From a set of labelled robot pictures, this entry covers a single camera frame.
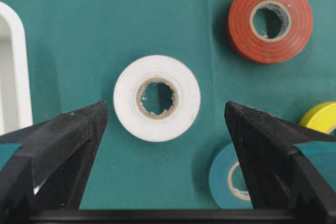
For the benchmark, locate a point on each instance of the red tape roll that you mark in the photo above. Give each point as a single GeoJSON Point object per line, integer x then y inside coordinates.
{"type": "Point", "coordinates": [294, 29]}

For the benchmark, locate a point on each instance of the yellow tape roll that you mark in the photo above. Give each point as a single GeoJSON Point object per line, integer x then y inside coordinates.
{"type": "Point", "coordinates": [320, 118]}

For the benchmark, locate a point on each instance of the green table cloth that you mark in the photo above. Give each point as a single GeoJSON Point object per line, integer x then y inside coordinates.
{"type": "Point", "coordinates": [76, 50]}

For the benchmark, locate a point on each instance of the green tape roll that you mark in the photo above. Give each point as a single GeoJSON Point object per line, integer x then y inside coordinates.
{"type": "Point", "coordinates": [226, 181]}

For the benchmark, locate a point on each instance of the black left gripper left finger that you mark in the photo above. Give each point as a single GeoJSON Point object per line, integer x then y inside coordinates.
{"type": "Point", "coordinates": [51, 163]}

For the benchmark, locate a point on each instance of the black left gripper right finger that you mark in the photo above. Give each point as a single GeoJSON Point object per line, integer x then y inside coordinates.
{"type": "Point", "coordinates": [283, 184]}

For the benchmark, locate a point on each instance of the white tape roll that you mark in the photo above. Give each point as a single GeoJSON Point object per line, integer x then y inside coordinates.
{"type": "Point", "coordinates": [134, 80]}

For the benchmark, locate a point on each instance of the white rectangular plastic case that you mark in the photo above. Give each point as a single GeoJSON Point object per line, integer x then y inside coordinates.
{"type": "Point", "coordinates": [16, 103]}

